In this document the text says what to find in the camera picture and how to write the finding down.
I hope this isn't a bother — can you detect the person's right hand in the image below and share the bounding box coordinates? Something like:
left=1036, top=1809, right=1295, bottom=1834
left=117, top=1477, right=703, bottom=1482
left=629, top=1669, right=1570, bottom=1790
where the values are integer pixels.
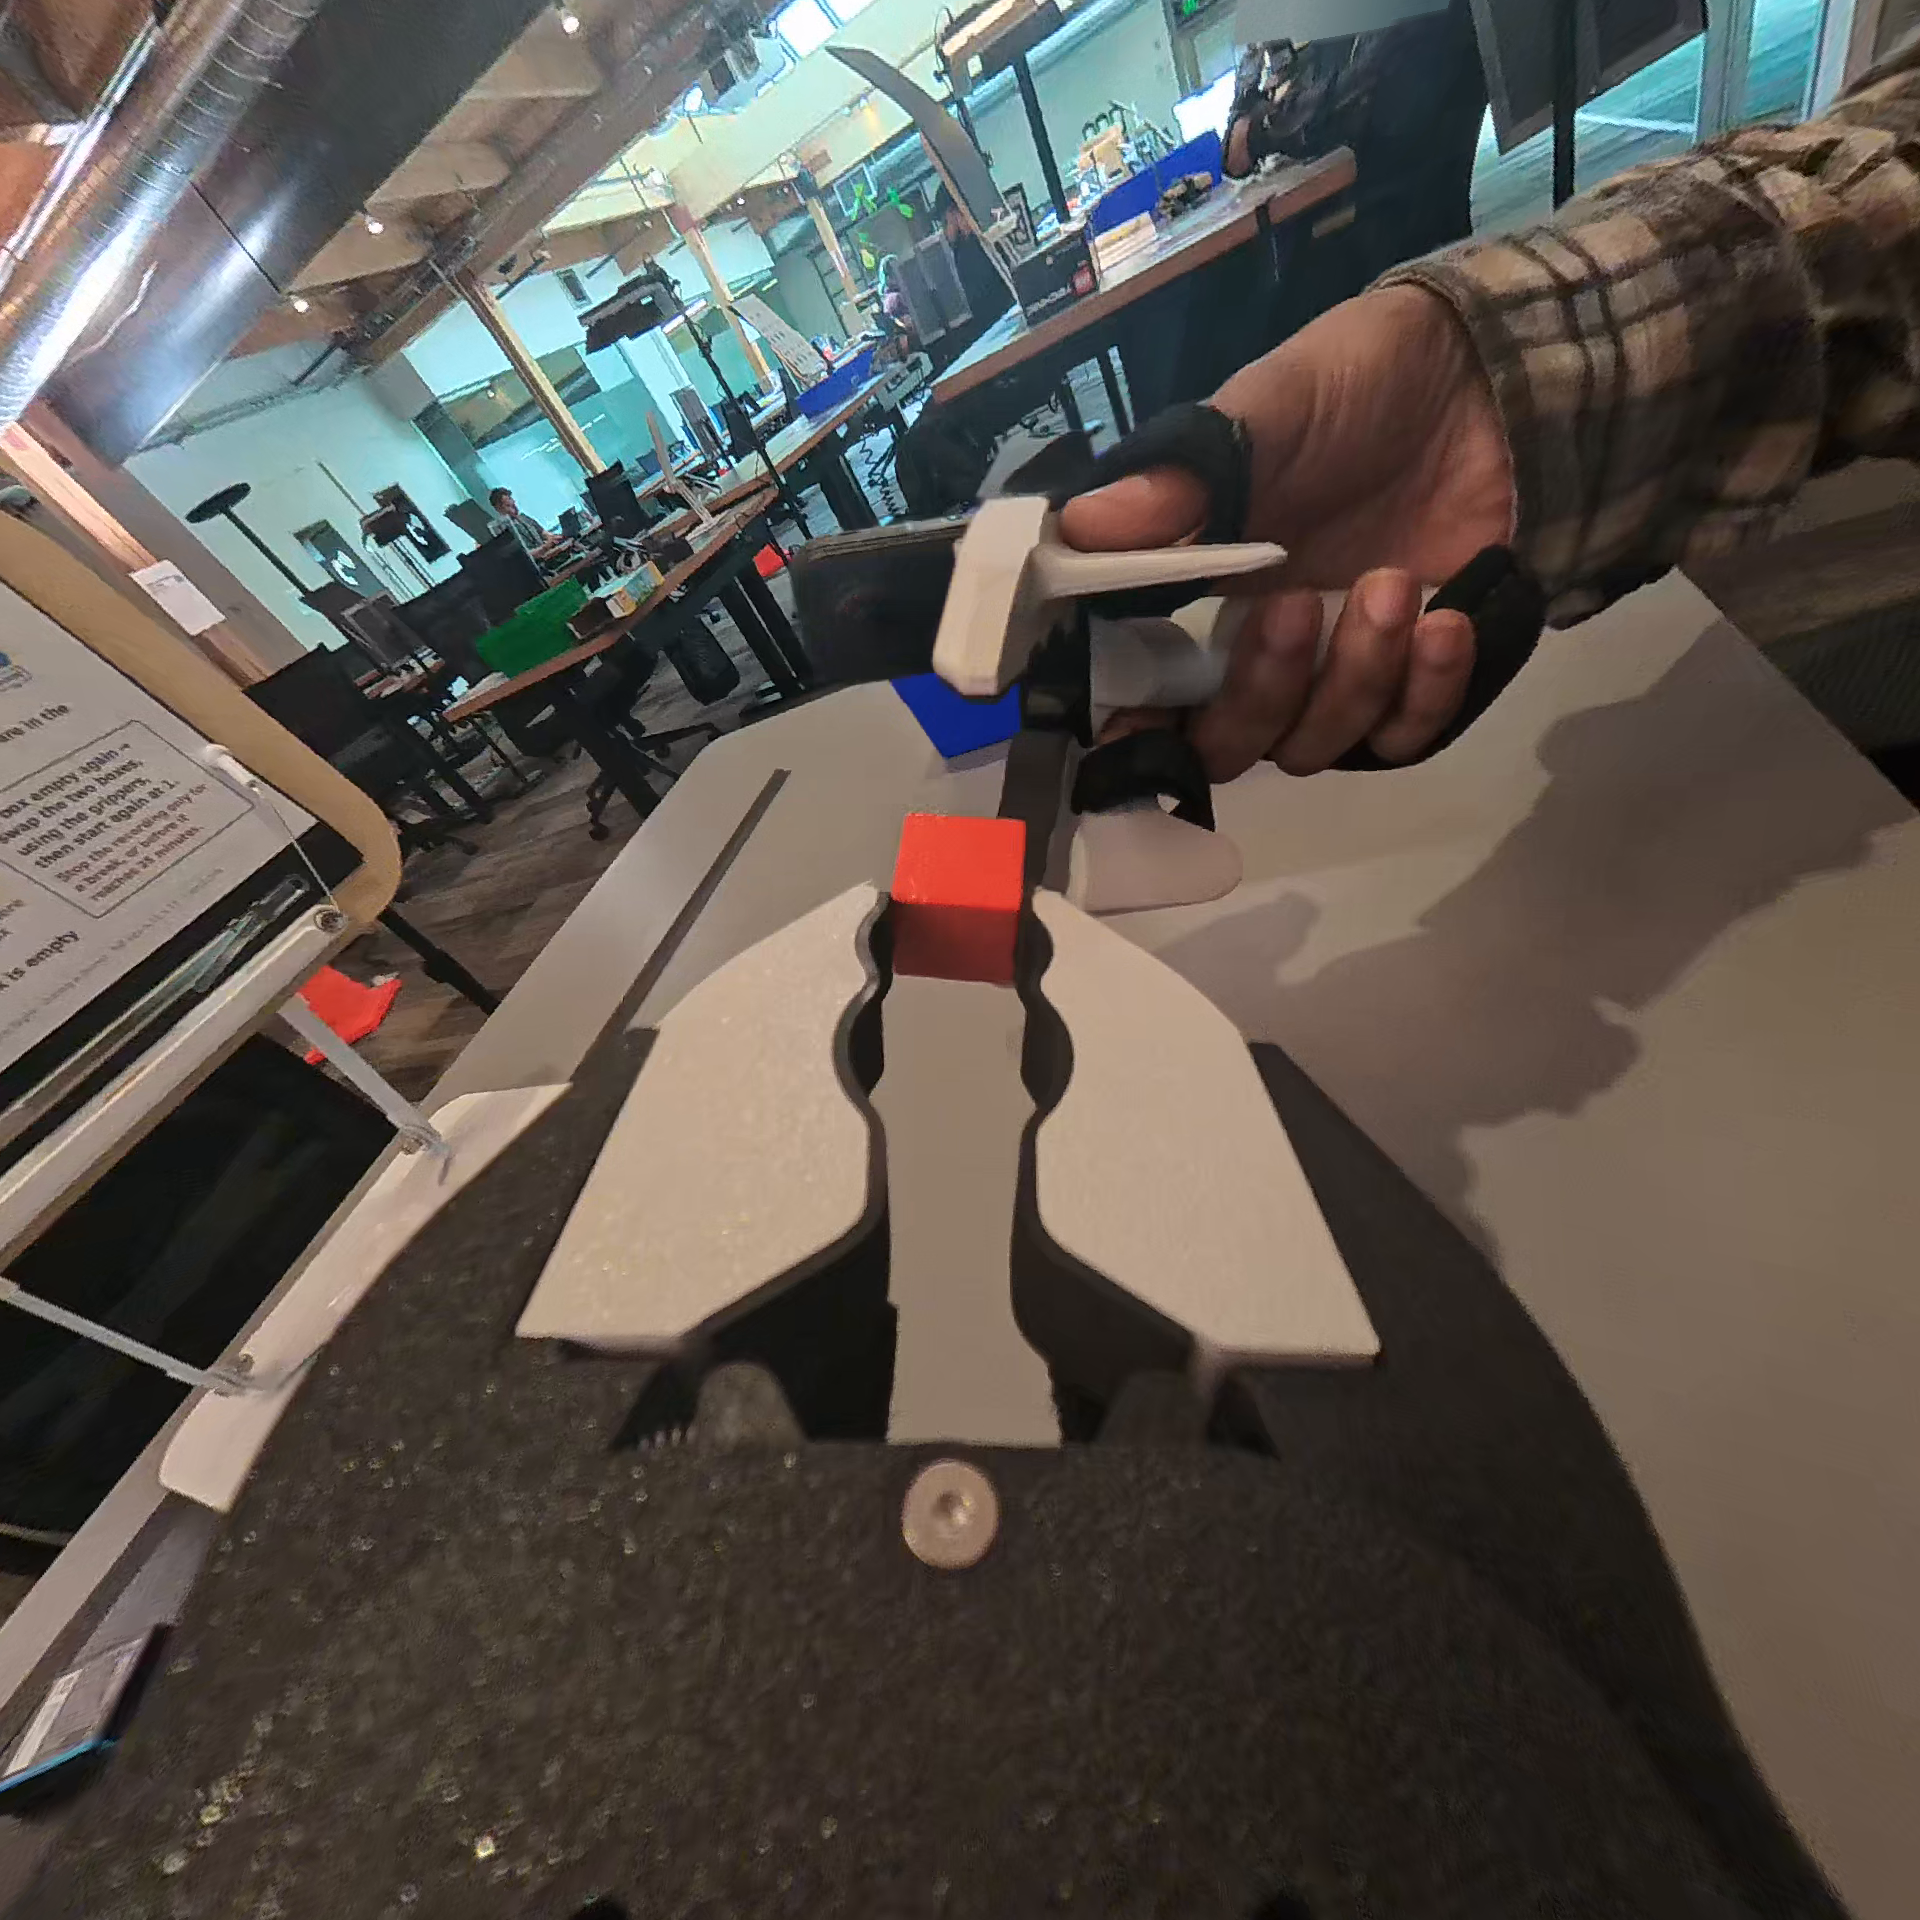
left=1054, top=282, right=1521, bottom=782

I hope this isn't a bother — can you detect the black office chair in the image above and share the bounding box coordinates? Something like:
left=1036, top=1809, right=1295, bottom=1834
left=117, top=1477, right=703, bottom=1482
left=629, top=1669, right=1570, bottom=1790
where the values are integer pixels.
left=241, top=642, right=501, bottom=862
left=516, top=645, right=727, bottom=846

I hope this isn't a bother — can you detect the red wooden cube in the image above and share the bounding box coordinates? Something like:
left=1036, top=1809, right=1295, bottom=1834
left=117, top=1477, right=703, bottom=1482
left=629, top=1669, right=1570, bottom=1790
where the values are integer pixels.
left=886, top=814, right=1031, bottom=989

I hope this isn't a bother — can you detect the black printed box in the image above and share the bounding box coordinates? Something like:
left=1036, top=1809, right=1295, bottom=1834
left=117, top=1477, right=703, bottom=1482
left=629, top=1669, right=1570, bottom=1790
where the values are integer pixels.
left=1006, top=230, right=1107, bottom=327

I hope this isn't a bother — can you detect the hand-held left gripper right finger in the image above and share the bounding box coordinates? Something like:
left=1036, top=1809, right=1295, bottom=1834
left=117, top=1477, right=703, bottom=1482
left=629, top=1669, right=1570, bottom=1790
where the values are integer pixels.
left=1014, top=887, right=1382, bottom=1370

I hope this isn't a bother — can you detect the stack of green bins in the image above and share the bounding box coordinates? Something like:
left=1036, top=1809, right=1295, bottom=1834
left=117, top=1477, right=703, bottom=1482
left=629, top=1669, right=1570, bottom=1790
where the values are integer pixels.
left=470, top=580, right=591, bottom=674

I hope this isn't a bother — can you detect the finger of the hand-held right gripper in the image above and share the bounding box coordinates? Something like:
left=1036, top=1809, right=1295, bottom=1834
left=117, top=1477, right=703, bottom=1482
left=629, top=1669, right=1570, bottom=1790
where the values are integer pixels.
left=1067, top=802, right=1247, bottom=922

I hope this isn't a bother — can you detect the wood edged desk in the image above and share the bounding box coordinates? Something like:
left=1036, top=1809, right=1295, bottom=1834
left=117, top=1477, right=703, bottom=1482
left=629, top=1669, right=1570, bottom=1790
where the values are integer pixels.
left=642, top=375, right=935, bottom=559
left=927, top=147, right=1363, bottom=453
left=439, top=485, right=783, bottom=846

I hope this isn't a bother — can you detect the person's right forearm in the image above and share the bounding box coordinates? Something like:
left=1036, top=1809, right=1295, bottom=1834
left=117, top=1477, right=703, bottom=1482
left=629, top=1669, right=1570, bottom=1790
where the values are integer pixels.
left=1370, top=59, right=1920, bottom=635

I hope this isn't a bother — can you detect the silver air duct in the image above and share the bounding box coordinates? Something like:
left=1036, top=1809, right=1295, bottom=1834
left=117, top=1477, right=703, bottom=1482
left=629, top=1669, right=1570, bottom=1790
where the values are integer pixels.
left=0, top=0, right=339, bottom=442

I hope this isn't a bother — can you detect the black studio light on stand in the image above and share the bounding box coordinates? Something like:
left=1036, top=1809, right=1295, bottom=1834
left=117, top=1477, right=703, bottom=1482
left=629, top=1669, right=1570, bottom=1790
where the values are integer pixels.
left=581, top=261, right=799, bottom=500
left=931, top=0, right=1055, bottom=230

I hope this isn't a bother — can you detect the blue-edged black box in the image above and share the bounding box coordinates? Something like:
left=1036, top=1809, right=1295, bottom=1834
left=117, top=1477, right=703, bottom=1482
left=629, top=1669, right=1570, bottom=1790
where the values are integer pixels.
left=0, top=1622, right=165, bottom=1801

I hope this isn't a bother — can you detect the orange traffic cone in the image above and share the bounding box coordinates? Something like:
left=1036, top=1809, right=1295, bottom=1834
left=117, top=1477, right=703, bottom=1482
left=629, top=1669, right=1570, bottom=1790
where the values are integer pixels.
left=287, top=963, right=406, bottom=1070

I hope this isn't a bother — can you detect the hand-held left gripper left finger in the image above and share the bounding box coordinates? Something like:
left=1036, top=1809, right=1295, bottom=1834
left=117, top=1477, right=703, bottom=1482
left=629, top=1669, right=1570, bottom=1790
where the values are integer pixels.
left=515, top=883, right=894, bottom=1364

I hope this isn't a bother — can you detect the instruction sheet on stand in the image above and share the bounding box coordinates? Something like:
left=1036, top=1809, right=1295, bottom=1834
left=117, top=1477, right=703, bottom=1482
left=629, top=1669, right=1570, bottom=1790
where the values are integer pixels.
left=0, top=481, right=406, bottom=1265

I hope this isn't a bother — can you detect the black floor lamp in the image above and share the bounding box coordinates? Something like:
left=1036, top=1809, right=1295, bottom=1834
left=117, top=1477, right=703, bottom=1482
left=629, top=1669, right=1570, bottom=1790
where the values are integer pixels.
left=183, top=481, right=303, bottom=635

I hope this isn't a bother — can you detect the white monitor base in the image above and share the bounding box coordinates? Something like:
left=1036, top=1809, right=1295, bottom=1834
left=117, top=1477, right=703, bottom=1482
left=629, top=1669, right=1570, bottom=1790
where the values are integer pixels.
left=0, top=982, right=575, bottom=1518

